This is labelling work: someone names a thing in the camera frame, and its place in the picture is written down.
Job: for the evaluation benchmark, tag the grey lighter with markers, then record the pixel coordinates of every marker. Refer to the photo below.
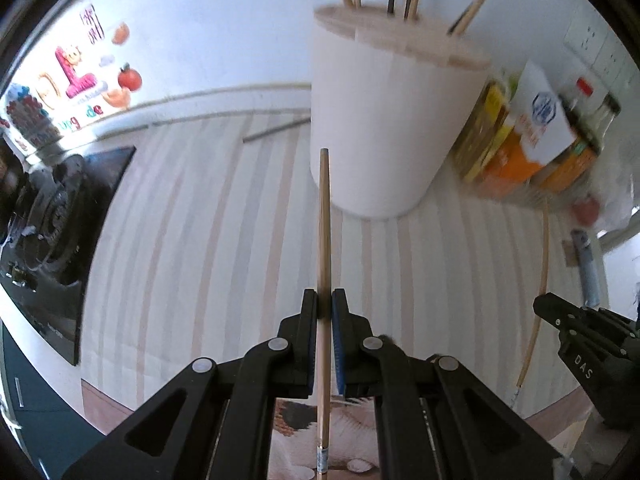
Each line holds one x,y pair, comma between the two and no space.
587,270

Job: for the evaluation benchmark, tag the white cylindrical utensil holder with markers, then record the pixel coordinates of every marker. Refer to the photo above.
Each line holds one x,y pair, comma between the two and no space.
380,110

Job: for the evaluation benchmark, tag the striped cat-print table mat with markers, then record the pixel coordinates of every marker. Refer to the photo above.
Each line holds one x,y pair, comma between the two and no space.
200,235

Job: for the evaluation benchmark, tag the yellow seasoning packet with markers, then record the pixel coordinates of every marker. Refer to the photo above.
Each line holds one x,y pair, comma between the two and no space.
485,130

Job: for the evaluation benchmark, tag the clear plastic container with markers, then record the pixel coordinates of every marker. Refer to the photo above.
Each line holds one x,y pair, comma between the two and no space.
530,197

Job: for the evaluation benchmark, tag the thin grey rod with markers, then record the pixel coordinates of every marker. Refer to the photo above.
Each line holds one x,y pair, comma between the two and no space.
275,129

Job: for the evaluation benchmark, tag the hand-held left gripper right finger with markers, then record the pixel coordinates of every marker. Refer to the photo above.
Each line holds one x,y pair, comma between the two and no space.
338,330

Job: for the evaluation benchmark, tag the colourful fruit wall poster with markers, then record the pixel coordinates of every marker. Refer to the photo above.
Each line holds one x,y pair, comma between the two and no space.
75,85

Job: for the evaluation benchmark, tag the dark teal cabinet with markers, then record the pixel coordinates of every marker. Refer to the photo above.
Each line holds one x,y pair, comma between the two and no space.
40,390

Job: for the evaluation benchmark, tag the dark sauce bottle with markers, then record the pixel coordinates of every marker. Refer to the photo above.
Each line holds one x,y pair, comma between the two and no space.
590,115

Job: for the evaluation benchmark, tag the orange and white seasoning packet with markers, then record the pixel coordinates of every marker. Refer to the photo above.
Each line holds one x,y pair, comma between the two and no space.
535,125

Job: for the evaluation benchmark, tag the white wall socket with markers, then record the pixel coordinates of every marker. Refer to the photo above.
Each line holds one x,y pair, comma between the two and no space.
597,45

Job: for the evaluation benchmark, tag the white plastic bag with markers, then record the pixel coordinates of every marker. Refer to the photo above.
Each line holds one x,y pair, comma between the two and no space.
622,210

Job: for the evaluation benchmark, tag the black gas stove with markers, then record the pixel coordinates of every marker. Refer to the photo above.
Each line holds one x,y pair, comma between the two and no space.
55,240

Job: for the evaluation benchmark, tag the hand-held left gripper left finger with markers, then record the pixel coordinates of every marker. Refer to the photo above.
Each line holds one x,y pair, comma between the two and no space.
311,330

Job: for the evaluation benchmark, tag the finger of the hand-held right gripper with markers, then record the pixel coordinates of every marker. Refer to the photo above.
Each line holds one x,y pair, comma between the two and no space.
600,370
575,320

